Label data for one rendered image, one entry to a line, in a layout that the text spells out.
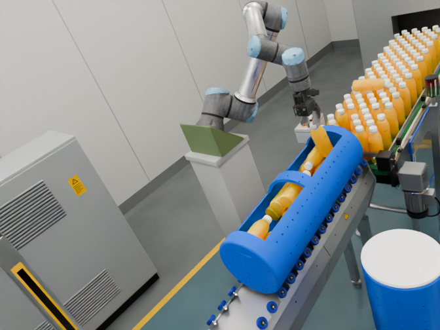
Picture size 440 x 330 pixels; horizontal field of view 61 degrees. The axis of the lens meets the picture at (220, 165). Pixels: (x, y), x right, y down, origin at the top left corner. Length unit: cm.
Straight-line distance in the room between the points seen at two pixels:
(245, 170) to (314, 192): 94
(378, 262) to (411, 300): 16
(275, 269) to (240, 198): 115
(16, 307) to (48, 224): 57
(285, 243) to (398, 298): 42
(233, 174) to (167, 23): 262
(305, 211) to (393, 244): 35
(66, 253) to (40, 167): 65
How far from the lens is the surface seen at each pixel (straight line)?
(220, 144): 230
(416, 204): 235
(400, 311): 157
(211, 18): 508
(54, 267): 293
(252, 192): 261
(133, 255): 318
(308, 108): 172
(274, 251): 146
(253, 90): 240
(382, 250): 157
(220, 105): 241
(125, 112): 432
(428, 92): 226
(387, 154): 213
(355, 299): 275
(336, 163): 182
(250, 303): 166
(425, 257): 154
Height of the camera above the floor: 218
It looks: 28 degrees down
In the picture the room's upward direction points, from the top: 23 degrees counter-clockwise
